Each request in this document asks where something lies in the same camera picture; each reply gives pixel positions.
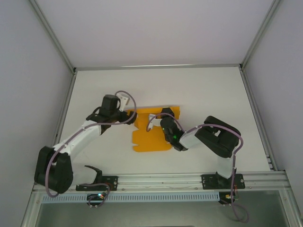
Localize yellow paper box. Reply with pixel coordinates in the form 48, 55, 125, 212
132, 105, 180, 154

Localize right black controller board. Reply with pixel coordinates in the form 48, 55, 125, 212
219, 192, 239, 205

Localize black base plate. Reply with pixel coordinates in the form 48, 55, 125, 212
201, 174, 244, 191
75, 175, 118, 192

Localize aluminium frame post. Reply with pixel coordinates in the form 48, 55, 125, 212
239, 0, 284, 71
28, 0, 77, 73

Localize aluminium side rail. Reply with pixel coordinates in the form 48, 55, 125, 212
53, 68, 78, 148
239, 67, 279, 171

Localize aluminium mounting rail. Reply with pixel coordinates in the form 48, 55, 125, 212
32, 170, 291, 193

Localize slotted pale blue cable duct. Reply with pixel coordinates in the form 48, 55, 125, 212
42, 192, 220, 203

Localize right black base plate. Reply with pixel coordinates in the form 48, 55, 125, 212
201, 174, 244, 191

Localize short purple board cable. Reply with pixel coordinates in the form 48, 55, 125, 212
87, 183, 111, 209

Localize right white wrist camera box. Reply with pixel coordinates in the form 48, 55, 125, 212
148, 113, 163, 128

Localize grey metal panel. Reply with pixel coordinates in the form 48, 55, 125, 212
37, 191, 293, 227

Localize aluminium table edge rail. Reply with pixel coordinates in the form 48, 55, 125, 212
73, 63, 242, 71

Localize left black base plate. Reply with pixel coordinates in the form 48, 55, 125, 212
75, 175, 118, 192

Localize black controller board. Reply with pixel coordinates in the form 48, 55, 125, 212
87, 193, 107, 202
219, 192, 239, 205

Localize left black controller board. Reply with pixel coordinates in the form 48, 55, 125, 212
87, 193, 107, 202

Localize aluminium frame leg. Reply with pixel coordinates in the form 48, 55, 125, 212
20, 191, 43, 227
279, 171, 303, 227

